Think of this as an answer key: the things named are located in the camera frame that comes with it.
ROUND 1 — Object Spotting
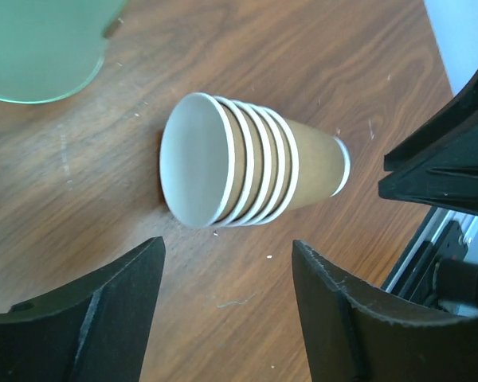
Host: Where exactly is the stack of paper cups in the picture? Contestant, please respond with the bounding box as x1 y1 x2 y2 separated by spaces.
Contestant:
159 92 351 228

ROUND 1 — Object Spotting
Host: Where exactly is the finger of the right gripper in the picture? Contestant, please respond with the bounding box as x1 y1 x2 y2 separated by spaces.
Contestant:
378 69 478 216

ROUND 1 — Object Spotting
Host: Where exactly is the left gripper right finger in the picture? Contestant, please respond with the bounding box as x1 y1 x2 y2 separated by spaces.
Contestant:
292 240 478 381

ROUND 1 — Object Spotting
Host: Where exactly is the green straw holder cup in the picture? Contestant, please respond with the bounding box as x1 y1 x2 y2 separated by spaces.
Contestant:
0 1 127 104

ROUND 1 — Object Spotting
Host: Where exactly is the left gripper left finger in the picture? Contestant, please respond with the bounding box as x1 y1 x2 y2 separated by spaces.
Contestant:
0 237 166 381

